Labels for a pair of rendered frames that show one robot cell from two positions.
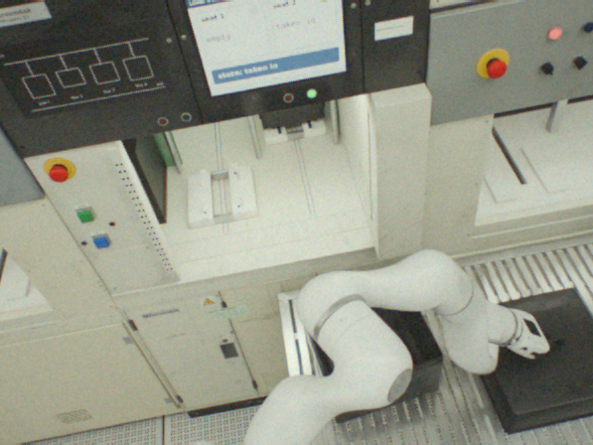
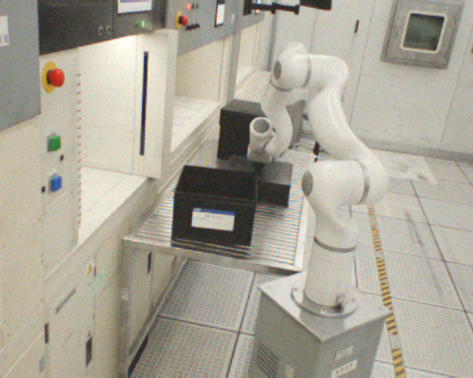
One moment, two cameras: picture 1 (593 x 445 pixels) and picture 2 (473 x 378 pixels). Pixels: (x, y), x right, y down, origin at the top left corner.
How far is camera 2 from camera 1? 1.71 m
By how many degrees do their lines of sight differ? 68
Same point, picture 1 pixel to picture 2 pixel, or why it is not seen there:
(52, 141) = (55, 37)
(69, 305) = (16, 309)
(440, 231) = not seen: hidden behind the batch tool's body
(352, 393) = (345, 73)
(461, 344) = (285, 123)
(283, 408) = (333, 99)
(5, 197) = (21, 108)
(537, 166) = not seen: hidden behind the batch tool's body
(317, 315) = (304, 59)
